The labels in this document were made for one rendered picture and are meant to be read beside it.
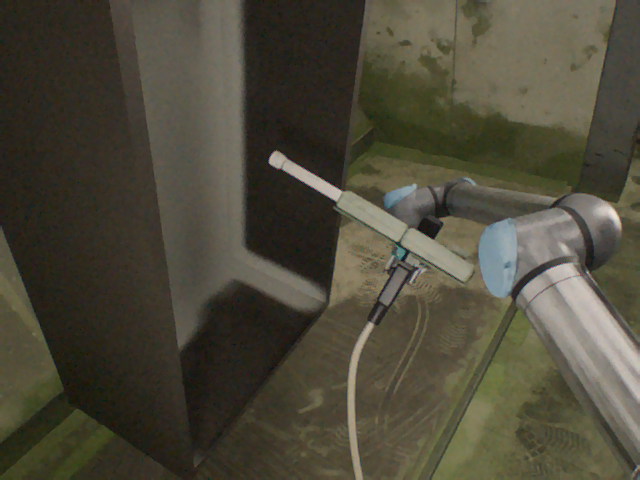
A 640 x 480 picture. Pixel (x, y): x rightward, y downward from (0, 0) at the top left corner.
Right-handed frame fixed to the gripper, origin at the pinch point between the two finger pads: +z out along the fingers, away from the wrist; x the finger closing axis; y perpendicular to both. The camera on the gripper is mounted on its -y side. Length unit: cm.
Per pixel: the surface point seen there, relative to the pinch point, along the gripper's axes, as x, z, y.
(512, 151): -10, -178, -53
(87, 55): 37, 63, -7
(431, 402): -28, -65, 43
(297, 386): 11, -65, 64
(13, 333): 92, -33, 89
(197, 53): 61, 2, -13
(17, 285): 101, -37, 78
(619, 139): -46, -157, -76
